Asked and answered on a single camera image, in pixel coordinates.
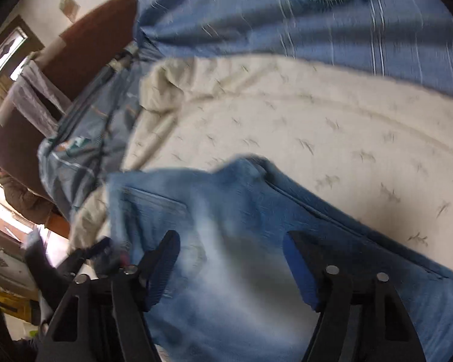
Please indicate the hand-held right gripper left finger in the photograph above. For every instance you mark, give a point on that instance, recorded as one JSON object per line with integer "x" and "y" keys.
{"x": 161, "y": 271}

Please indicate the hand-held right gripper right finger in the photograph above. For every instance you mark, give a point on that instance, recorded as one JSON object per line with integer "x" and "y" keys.
{"x": 301, "y": 271}

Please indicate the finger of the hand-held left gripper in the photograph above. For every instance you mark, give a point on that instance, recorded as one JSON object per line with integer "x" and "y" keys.
{"x": 94, "y": 252}

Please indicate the blue denim pants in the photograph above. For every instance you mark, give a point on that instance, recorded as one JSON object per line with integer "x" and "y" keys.
{"x": 230, "y": 241}

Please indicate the yellow box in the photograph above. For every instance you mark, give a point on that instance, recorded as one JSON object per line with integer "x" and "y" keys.
{"x": 11, "y": 305}

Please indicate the brown cloth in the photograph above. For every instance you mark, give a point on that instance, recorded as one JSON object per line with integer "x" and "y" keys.
{"x": 24, "y": 198}

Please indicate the cream leaf-print blanket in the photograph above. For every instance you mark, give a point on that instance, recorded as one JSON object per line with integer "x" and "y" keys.
{"x": 287, "y": 120}

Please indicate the grey cloth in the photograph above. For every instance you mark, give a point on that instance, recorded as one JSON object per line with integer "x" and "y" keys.
{"x": 36, "y": 94}

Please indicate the brown wooden headboard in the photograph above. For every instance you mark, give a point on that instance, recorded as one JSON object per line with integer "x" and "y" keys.
{"x": 71, "y": 68}

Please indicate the blue checked shirt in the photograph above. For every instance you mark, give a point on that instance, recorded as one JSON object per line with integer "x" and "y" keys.
{"x": 268, "y": 15}

